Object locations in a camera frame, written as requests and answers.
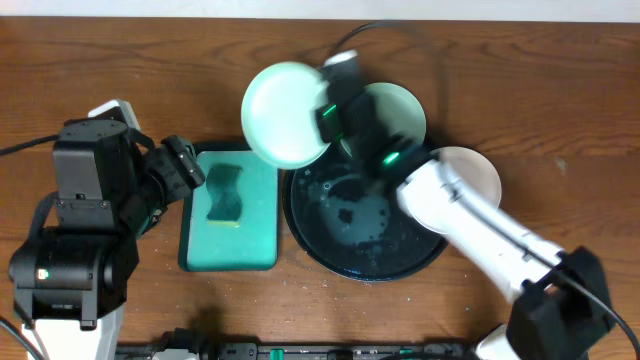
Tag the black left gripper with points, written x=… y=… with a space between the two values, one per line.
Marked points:
x=183 y=161

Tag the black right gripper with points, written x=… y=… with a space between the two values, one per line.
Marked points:
x=323 y=127

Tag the mint green plate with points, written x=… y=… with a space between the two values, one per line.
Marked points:
x=278 y=115
x=400 y=110

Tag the dark green sponge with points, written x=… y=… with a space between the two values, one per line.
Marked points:
x=222 y=187

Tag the white plate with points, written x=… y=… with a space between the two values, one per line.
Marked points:
x=475 y=175

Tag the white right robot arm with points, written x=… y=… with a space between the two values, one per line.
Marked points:
x=560 y=301

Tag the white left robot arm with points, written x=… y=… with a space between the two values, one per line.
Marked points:
x=70 y=275

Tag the round black tray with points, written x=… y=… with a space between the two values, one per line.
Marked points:
x=349 y=230

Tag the green rectangular soap tray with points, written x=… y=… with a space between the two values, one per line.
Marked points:
x=253 y=245

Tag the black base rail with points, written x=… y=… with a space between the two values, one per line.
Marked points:
x=186 y=344

